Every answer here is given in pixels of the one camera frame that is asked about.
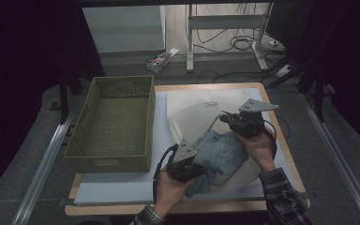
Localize aluminium rail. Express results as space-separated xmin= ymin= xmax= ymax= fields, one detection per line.
xmin=10 ymin=102 xmax=85 ymax=225
xmin=299 ymin=93 xmax=360 ymax=225

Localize white metal desk frame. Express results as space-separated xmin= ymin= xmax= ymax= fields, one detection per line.
xmin=186 ymin=3 xmax=275 ymax=73

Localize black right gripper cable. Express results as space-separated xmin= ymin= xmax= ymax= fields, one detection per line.
xmin=262 ymin=119 xmax=278 ymax=160

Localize white cabinet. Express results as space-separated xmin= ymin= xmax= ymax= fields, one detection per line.
xmin=82 ymin=5 xmax=167 ymax=53

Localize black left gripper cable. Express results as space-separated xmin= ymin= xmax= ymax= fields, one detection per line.
xmin=152 ymin=143 xmax=180 ymax=204

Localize black stand legs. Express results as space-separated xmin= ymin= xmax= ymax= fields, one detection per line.
xmin=263 ymin=55 xmax=327 ymax=124
xmin=57 ymin=71 xmax=85 ymax=125

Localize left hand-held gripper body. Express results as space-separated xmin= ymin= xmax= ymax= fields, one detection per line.
xmin=166 ymin=139 xmax=206 ymax=184

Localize wooden table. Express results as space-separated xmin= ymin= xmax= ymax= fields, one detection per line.
xmin=64 ymin=82 xmax=308 ymax=217

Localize light blue denim jeans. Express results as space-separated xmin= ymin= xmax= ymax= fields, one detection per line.
xmin=185 ymin=129 xmax=250 ymax=199

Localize green woven basket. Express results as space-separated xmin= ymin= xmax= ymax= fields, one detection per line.
xmin=63 ymin=75 xmax=157 ymax=173

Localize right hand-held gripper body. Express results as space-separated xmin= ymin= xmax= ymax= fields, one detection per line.
xmin=229 ymin=98 xmax=279 ymax=139

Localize white cloth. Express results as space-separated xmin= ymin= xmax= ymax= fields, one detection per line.
xmin=167 ymin=100 xmax=263 ymax=188

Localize person's left hand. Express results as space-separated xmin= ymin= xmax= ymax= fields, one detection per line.
xmin=153 ymin=170 xmax=199 ymax=218

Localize black floor cables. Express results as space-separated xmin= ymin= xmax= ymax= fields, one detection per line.
xmin=193 ymin=3 xmax=287 ymax=84

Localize white power strip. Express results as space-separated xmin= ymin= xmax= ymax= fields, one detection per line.
xmin=275 ymin=64 xmax=294 ymax=79

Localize person's right hand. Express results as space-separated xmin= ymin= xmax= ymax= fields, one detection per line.
xmin=234 ymin=126 xmax=278 ymax=173

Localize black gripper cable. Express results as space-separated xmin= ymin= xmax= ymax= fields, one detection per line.
xmin=152 ymin=143 xmax=180 ymax=204
xmin=262 ymin=119 xmax=278 ymax=160

